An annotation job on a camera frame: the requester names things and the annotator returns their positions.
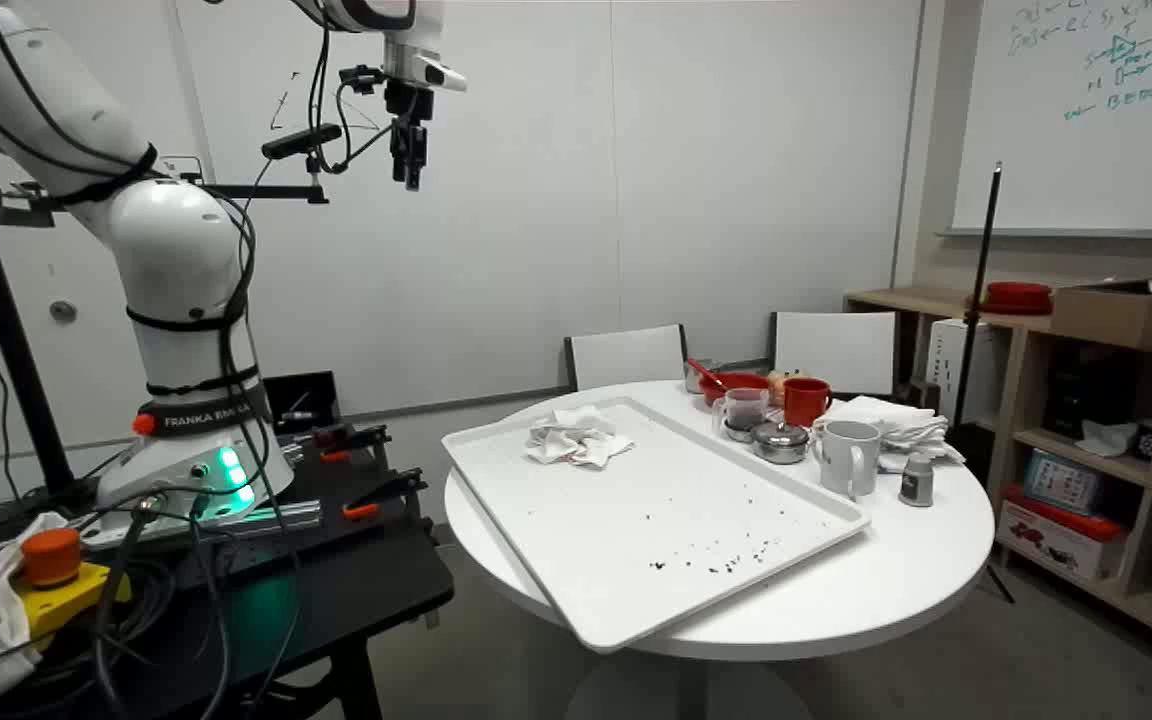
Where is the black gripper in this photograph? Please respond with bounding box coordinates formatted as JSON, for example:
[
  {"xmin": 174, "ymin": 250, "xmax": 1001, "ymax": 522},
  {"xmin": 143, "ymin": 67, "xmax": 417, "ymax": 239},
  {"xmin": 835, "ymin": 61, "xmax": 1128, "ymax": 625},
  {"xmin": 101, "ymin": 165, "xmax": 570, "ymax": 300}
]
[{"xmin": 378, "ymin": 77, "xmax": 440, "ymax": 197}]

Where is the white towel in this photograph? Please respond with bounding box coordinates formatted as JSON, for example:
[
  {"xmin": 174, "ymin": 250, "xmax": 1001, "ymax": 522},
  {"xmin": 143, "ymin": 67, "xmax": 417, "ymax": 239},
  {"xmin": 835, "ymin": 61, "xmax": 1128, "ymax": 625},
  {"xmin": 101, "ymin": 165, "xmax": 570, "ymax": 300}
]
[{"xmin": 519, "ymin": 403, "xmax": 636, "ymax": 470}]

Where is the large white tray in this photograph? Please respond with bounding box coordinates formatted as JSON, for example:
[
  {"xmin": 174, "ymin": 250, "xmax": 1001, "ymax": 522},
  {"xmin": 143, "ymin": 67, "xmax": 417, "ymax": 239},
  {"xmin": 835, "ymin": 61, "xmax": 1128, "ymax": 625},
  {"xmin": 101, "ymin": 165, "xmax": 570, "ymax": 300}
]
[{"xmin": 435, "ymin": 390, "xmax": 872, "ymax": 655}]

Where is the white chair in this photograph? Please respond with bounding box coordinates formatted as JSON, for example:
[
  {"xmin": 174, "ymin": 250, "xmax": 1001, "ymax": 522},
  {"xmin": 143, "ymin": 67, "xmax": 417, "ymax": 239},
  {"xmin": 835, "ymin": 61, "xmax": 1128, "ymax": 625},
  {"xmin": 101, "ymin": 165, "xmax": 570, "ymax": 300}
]
[
  {"xmin": 768, "ymin": 307, "xmax": 901, "ymax": 401},
  {"xmin": 564, "ymin": 321, "xmax": 691, "ymax": 390}
]

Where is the red bowl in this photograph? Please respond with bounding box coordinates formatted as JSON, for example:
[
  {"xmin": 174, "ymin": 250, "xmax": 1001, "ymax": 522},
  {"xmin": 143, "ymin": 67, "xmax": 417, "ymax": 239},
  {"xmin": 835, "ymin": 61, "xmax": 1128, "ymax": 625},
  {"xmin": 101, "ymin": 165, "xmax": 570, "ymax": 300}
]
[{"xmin": 684, "ymin": 355, "xmax": 774, "ymax": 410}]

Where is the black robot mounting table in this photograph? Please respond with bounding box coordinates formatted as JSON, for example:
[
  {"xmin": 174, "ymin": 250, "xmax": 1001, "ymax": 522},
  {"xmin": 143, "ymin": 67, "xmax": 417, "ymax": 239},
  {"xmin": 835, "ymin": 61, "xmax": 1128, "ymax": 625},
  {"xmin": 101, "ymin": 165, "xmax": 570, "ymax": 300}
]
[{"xmin": 0, "ymin": 424, "xmax": 458, "ymax": 720}]

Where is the clear glass container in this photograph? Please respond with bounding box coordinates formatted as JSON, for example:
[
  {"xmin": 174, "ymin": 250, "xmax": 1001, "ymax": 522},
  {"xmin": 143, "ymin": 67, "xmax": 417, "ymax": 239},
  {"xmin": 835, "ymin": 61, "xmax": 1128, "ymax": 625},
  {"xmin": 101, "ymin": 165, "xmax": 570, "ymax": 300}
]
[{"xmin": 716, "ymin": 383, "xmax": 774, "ymax": 442}]

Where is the red cup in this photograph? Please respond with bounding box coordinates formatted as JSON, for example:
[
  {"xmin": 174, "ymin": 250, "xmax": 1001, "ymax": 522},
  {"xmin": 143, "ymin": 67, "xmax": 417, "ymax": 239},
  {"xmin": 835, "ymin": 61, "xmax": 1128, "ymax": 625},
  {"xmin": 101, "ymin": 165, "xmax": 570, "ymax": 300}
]
[{"xmin": 778, "ymin": 374, "xmax": 835, "ymax": 430}]

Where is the round metal tin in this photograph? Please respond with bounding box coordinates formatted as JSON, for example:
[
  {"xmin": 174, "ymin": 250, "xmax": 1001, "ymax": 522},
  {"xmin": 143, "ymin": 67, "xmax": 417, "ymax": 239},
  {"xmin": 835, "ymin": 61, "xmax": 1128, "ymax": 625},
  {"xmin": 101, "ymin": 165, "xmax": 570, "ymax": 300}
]
[{"xmin": 753, "ymin": 420, "xmax": 810, "ymax": 466}]

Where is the white mug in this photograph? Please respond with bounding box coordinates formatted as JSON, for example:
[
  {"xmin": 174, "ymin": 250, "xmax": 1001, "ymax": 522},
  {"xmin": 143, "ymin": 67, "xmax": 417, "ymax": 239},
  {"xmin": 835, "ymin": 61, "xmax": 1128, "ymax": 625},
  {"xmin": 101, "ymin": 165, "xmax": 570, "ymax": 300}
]
[{"xmin": 807, "ymin": 415, "xmax": 888, "ymax": 505}]

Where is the orange emergency stop button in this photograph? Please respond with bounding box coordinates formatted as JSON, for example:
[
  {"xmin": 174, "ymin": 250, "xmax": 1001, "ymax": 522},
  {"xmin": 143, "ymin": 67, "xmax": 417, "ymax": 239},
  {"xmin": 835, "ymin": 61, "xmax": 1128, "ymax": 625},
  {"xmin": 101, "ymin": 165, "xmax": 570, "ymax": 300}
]
[{"xmin": 12, "ymin": 522, "xmax": 114, "ymax": 638}]

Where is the stack of white napkins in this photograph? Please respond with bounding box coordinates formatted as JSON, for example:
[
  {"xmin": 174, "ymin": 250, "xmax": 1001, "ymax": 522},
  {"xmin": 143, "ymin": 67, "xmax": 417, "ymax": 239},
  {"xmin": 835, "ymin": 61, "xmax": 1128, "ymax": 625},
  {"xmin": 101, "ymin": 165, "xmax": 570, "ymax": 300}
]
[{"xmin": 827, "ymin": 390, "xmax": 969, "ymax": 476}]

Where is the white box appliance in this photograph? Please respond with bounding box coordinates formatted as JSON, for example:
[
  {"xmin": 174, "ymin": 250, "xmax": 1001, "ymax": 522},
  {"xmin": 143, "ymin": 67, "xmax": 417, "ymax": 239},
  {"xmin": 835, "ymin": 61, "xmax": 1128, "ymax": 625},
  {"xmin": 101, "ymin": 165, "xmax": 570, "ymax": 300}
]
[{"xmin": 925, "ymin": 316, "xmax": 1009, "ymax": 428}]

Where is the thin black pole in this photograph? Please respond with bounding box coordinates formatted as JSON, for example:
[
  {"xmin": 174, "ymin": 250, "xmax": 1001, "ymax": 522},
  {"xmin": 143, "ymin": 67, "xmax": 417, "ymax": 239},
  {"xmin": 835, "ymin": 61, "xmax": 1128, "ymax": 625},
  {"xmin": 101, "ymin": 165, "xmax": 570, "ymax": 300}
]
[{"xmin": 946, "ymin": 158, "xmax": 1009, "ymax": 442}]

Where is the small grey jar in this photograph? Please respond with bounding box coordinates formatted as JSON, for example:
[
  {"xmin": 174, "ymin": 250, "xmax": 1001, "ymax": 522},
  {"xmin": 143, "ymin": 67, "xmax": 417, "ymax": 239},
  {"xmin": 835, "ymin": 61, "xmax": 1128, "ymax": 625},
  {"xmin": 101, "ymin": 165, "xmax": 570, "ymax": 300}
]
[{"xmin": 895, "ymin": 451, "xmax": 939, "ymax": 512}]

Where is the red plate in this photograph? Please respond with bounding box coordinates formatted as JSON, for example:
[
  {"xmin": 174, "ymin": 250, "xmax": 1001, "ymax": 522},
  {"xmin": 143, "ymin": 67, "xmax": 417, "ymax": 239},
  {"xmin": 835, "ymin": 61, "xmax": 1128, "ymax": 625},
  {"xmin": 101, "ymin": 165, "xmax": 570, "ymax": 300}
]
[{"xmin": 979, "ymin": 279, "xmax": 1056, "ymax": 321}]

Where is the round white table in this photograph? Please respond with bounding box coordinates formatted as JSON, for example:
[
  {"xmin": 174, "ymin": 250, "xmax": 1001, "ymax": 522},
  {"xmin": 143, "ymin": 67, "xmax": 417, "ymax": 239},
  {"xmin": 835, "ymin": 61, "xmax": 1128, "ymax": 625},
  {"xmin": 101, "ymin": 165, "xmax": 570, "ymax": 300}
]
[{"xmin": 440, "ymin": 374, "xmax": 1001, "ymax": 720}]

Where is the whiteboard with green writing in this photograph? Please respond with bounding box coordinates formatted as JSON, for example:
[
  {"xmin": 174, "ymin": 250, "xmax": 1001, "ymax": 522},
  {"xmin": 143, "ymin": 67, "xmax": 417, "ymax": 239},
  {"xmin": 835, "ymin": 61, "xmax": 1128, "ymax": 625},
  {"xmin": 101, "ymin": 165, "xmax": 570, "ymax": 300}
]
[{"xmin": 946, "ymin": 0, "xmax": 1152, "ymax": 244}]

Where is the cardboard box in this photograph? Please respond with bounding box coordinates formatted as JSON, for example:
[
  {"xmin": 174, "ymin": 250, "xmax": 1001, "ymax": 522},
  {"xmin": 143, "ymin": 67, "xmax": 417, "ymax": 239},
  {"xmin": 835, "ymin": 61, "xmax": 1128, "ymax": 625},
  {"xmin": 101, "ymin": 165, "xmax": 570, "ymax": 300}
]
[{"xmin": 1047, "ymin": 275, "xmax": 1152, "ymax": 350}]

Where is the red and white box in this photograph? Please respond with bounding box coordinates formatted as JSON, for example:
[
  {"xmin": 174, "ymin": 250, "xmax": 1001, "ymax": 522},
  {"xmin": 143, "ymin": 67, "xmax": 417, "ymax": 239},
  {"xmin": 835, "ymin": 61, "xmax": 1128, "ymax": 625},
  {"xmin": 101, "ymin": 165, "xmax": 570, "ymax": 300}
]
[{"xmin": 996, "ymin": 484, "xmax": 1128, "ymax": 583}]

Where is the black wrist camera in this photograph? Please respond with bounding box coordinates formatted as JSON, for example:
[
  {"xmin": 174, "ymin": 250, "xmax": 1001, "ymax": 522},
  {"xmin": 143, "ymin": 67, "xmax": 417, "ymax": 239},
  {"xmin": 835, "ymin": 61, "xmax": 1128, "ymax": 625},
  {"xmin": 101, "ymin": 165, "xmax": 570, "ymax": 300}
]
[{"xmin": 332, "ymin": 61, "xmax": 392, "ymax": 101}]

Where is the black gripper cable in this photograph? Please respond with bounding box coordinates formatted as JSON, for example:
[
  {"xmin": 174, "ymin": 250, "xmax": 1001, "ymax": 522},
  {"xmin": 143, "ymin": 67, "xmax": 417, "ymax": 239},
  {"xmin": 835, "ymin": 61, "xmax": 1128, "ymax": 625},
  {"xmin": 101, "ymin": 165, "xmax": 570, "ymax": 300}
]
[{"xmin": 253, "ymin": 20, "xmax": 399, "ymax": 192}]

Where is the black cylindrical camera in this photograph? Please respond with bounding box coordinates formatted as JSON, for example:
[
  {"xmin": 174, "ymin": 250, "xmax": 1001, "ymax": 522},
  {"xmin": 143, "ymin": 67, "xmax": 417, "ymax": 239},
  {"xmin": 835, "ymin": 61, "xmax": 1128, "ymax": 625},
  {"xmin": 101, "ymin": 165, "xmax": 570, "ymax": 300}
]
[{"xmin": 259, "ymin": 120, "xmax": 342, "ymax": 165}]

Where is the orange handled black clamp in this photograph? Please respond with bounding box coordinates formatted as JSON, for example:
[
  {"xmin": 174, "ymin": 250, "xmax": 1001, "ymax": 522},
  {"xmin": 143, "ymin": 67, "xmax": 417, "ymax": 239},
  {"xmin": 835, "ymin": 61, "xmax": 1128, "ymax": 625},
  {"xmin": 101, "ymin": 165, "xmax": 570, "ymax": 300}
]
[
  {"xmin": 337, "ymin": 466, "xmax": 432, "ymax": 529},
  {"xmin": 307, "ymin": 420, "xmax": 395, "ymax": 466}
]

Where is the black cable bundle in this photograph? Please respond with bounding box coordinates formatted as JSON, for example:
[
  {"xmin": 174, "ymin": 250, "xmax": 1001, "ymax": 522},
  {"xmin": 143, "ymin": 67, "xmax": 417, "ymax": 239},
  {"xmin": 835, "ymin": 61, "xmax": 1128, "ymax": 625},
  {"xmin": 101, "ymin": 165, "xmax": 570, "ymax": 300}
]
[{"xmin": 73, "ymin": 484, "xmax": 307, "ymax": 720}]

